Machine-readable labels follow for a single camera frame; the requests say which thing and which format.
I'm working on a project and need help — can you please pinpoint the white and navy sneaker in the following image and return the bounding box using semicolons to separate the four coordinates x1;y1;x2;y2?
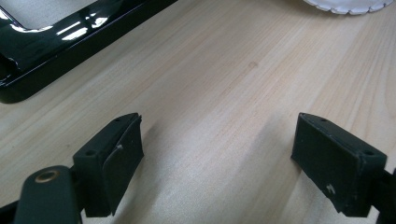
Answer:
303;0;395;16

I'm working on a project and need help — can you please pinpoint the red and black shoe rack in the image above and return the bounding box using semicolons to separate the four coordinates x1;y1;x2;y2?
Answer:
0;0;179;105

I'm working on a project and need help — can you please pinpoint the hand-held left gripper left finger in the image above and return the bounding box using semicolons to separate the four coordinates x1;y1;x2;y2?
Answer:
72;112;145;218

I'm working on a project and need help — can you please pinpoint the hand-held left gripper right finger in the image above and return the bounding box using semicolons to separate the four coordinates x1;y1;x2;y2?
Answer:
290;112;388;217

